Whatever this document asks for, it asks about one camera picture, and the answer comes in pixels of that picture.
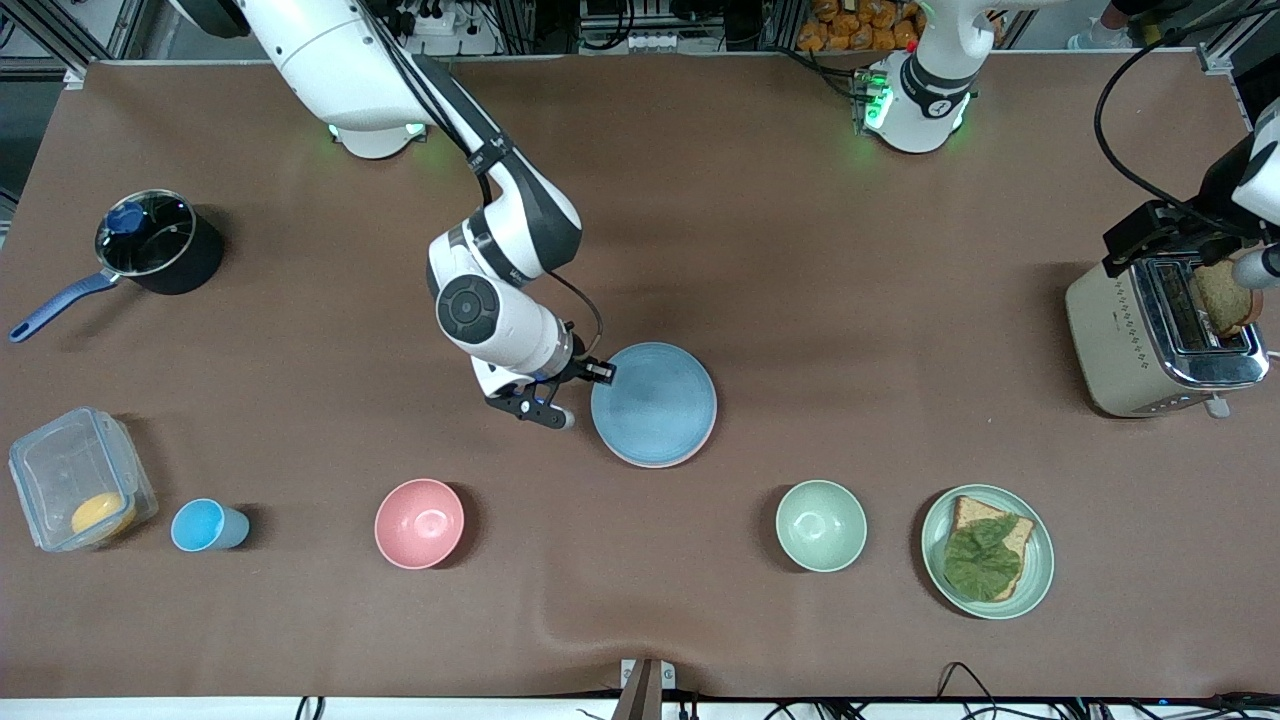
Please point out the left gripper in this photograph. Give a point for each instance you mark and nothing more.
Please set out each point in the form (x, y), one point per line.
(1218, 187)

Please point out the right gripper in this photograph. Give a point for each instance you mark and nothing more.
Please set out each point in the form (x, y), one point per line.
(578, 367)

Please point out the blue plate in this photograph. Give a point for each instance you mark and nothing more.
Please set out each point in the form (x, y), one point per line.
(653, 400)

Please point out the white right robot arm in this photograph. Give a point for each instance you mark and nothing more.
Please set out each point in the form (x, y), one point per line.
(500, 320)

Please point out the brown bread slice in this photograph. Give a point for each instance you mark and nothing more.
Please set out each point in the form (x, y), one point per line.
(1225, 300)

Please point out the silver beige toaster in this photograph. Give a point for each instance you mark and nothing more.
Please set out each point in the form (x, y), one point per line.
(1130, 350)

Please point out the brown table cloth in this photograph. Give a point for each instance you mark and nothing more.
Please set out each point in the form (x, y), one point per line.
(640, 250)

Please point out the white shoe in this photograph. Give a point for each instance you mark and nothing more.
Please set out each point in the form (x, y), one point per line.
(1095, 38)

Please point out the pink bowl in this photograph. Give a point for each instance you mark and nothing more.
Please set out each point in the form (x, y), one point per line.
(419, 523)

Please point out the green bowl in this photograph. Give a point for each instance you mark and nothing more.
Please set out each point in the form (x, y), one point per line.
(821, 526)

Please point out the toast slice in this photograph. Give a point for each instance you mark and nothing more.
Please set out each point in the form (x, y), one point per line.
(975, 510)

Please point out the green plate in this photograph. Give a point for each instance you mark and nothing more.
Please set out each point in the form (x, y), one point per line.
(1040, 570)

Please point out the bag of orange buns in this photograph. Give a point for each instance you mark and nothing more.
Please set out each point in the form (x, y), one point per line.
(860, 25)

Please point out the green lettuce leaf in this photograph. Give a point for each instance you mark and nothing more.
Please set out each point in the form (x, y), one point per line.
(982, 565)

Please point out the white power strip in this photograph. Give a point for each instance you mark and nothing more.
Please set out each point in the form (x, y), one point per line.
(430, 18)

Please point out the blue cup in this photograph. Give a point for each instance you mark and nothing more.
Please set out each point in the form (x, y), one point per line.
(200, 525)

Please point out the glass lid blue knob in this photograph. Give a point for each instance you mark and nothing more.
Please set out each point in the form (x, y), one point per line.
(150, 240)

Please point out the yellow orange food piece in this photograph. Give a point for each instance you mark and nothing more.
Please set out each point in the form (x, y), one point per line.
(102, 513)

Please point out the clear plastic container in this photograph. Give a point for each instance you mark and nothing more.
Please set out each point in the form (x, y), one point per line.
(60, 470)

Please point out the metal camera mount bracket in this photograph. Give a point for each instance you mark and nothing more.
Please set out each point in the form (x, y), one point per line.
(645, 685)

